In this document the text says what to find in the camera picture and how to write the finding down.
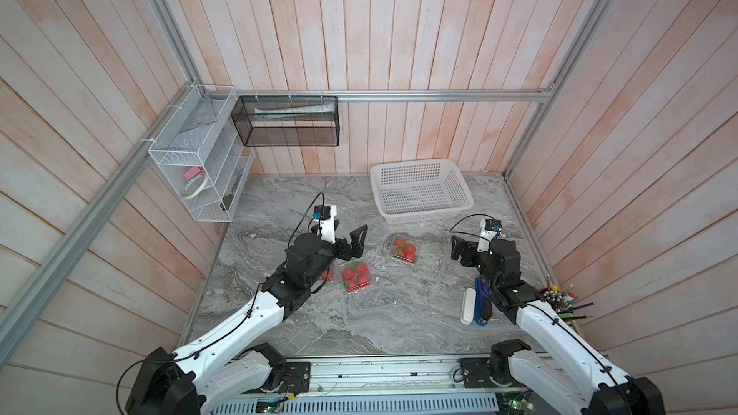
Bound clear plastic clamshell container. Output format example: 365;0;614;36
340;261;372;293

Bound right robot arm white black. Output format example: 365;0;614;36
451;236;665;414

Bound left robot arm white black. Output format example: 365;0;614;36
116;226;368;414

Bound blue object on table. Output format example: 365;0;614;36
474;277;494;327

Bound white perforated plastic basket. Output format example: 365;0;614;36
370;159;474;226

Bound red pen cup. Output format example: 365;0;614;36
540;279;594;323

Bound roll of tape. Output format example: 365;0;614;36
181;171;209;201

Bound pink note pad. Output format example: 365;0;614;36
183;166;203;182

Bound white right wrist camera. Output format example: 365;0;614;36
477;216;504;253

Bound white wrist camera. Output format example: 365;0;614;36
477;216;504;253
311;205;337;243

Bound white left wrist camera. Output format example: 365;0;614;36
311;205;337;243

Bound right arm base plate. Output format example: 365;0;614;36
457;355;530;391

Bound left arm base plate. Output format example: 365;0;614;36
269;360;312;396

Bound black mesh wall basket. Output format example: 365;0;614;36
231;95;340;148

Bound white wire wall shelf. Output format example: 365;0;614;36
149;85;255;223

